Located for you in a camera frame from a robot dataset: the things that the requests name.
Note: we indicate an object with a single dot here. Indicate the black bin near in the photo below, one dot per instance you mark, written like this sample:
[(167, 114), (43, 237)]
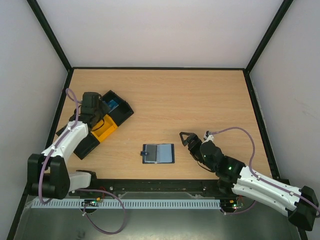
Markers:
[(85, 147)]

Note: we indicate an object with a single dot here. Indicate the yellow bin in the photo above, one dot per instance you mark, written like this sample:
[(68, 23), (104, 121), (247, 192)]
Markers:
[(104, 128)]

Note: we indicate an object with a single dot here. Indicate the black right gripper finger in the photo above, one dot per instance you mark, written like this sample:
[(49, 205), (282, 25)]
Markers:
[(192, 136), (184, 136)]

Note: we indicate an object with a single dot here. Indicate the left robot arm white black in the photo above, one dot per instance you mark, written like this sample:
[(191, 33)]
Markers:
[(40, 164)]

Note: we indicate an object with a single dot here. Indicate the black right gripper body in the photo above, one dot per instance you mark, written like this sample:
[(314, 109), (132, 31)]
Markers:
[(192, 142)]

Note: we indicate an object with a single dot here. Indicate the black aluminium frame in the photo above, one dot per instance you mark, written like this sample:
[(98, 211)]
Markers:
[(38, 13)]

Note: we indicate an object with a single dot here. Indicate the blue credit card in bin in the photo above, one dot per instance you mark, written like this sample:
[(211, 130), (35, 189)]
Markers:
[(112, 104)]

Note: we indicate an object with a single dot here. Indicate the black bin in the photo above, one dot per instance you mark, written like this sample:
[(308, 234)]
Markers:
[(85, 147), (122, 112)]

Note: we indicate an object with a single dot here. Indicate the blue leather card holder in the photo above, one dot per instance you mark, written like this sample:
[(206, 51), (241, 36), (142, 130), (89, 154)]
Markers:
[(163, 153)]

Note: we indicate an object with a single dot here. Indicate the light blue slotted cable duct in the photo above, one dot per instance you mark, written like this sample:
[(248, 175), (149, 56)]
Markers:
[(157, 204)]

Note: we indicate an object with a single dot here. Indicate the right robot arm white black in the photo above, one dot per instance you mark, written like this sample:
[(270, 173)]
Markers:
[(299, 205)]

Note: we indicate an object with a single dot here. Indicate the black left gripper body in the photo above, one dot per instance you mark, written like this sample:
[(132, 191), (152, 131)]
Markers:
[(99, 113)]

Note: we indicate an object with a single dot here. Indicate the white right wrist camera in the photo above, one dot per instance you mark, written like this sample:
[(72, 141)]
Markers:
[(208, 136)]

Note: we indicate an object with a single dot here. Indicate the black front mounting rail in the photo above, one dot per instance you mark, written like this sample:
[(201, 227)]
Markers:
[(160, 186)]

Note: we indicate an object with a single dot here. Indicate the black bin far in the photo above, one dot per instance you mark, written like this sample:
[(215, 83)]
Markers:
[(122, 112)]

